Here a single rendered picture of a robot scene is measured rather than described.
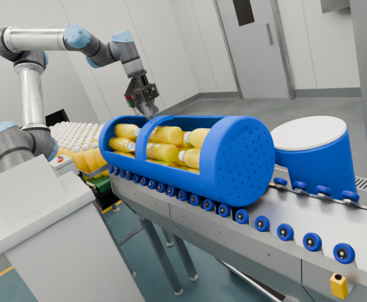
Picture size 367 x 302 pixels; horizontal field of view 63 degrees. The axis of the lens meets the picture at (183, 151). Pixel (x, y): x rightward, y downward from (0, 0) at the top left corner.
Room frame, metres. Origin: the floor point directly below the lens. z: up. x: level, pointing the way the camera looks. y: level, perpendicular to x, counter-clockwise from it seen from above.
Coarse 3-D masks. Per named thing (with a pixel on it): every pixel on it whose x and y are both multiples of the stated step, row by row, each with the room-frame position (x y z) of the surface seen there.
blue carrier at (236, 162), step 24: (120, 120) 1.57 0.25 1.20; (144, 120) 1.53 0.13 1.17; (168, 120) 1.33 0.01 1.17; (192, 120) 1.17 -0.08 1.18; (216, 120) 1.04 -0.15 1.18; (240, 120) 0.83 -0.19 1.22; (144, 144) 1.11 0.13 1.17; (216, 144) 0.78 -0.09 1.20; (240, 144) 0.82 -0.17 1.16; (264, 144) 0.87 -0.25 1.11; (120, 168) 1.41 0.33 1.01; (144, 168) 1.11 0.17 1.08; (168, 168) 0.95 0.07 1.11; (216, 168) 0.76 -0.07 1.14; (240, 168) 0.80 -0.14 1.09; (264, 168) 0.86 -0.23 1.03; (192, 192) 0.92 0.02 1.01; (216, 192) 0.76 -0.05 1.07; (240, 192) 0.79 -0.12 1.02
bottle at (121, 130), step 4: (120, 124) 1.51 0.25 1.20; (124, 124) 1.48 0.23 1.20; (128, 124) 1.45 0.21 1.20; (132, 124) 1.43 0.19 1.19; (116, 128) 1.50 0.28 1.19; (120, 128) 1.46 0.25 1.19; (124, 128) 1.43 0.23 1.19; (128, 128) 1.40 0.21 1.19; (132, 128) 1.39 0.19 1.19; (136, 128) 1.38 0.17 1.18; (116, 132) 1.50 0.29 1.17; (120, 132) 1.45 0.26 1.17; (124, 132) 1.42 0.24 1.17; (128, 132) 1.39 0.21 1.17; (132, 132) 1.38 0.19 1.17; (120, 136) 1.47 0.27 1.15; (124, 136) 1.44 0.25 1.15; (128, 136) 1.40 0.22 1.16; (132, 136) 1.38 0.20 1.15; (136, 136) 1.37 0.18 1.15
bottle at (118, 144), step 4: (112, 140) 1.48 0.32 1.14; (116, 140) 1.44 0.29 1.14; (120, 140) 1.41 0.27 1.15; (124, 140) 1.39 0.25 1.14; (128, 140) 1.38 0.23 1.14; (112, 144) 1.47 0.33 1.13; (116, 144) 1.42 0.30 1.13; (120, 144) 1.39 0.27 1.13; (124, 144) 1.37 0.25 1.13; (128, 144) 1.36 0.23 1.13; (112, 148) 1.48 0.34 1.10; (116, 148) 1.43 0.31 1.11; (120, 148) 1.39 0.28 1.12; (124, 148) 1.37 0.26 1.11; (124, 152) 1.39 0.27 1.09; (128, 152) 1.38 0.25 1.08
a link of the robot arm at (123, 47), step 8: (120, 32) 1.18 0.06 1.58; (128, 32) 1.19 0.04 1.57; (112, 40) 1.20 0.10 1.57; (120, 40) 1.18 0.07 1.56; (128, 40) 1.18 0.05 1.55; (112, 48) 1.19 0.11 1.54; (120, 48) 1.18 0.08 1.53; (128, 48) 1.18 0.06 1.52; (136, 48) 1.20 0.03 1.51; (120, 56) 1.19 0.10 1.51; (128, 56) 1.18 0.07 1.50; (136, 56) 1.19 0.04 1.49
